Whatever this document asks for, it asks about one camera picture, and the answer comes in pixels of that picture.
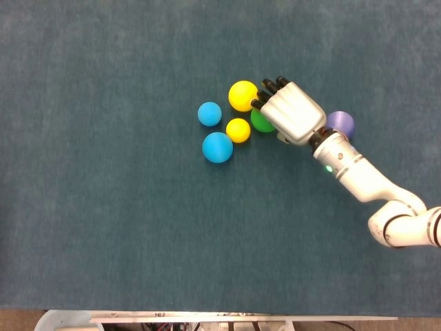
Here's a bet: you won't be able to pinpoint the violet ribbed ball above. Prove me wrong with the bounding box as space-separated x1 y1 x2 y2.
325 110 356 140

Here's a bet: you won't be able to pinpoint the large cyan ball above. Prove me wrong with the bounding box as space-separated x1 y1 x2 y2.
201 131 234 164

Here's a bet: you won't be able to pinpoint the small cyan ball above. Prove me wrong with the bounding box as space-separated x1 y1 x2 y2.
197 101 223 128

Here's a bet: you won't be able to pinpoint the large yellow ball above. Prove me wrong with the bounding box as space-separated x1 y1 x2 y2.
227 80 259 112

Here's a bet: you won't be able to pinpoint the red and black base wires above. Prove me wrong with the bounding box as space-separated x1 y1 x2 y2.
141 322 197 331

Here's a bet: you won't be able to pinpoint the teal table cloth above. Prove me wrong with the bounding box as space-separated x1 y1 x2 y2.
0 0 441 317

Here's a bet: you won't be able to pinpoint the small yellow ball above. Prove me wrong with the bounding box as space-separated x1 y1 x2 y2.
225 117 252 143

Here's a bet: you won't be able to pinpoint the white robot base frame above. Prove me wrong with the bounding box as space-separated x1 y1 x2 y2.
34 309 399 331

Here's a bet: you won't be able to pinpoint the green ball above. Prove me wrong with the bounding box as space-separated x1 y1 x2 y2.
249 107 276 133

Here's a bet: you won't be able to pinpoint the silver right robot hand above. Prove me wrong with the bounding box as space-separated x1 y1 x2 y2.
250 76 327 147

